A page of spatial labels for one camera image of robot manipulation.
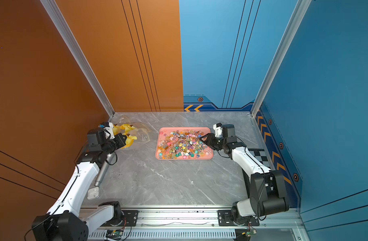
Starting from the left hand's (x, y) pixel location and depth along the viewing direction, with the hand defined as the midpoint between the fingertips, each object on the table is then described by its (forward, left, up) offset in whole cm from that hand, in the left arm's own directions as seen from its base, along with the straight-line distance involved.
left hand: (127, 134), depth 81 cm
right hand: (+1, -41, -6) cm, 42 cm away
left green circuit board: (-43, +2, -24) cm, 49 cm away
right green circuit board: (-42, -63, -20) cm, 78 cm away
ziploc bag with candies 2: (+2, -7, -6) cm, 10 cm away
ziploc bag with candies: (+11, +5, -8) cm, 14 cm away
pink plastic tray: (+6, -29, -17) cm, 35 cm away
